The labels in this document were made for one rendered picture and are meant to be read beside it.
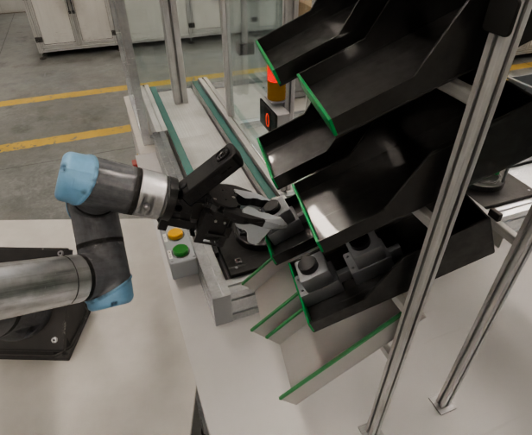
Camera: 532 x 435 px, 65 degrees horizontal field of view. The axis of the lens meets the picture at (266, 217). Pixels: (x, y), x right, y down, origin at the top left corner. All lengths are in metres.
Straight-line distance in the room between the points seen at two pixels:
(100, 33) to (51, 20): 0.56
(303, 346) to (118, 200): 0.43
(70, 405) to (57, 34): 5.48
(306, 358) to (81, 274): 0.42
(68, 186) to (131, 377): 0.52
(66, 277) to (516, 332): 1.00
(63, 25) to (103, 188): 5.56
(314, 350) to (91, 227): 0.44
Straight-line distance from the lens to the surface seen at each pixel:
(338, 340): 0.78
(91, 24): 6.15
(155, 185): 0.65
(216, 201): 0.67
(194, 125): 1.83
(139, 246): 1.32
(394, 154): 0.62
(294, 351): 0.84
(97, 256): 0.72
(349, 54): 0.55
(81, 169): 0.64
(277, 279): 0.92
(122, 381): 1.03
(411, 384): 1.03
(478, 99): 0.46
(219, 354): 1.02
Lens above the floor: 1.71
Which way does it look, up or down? 38 degrees down
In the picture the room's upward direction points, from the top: straight up
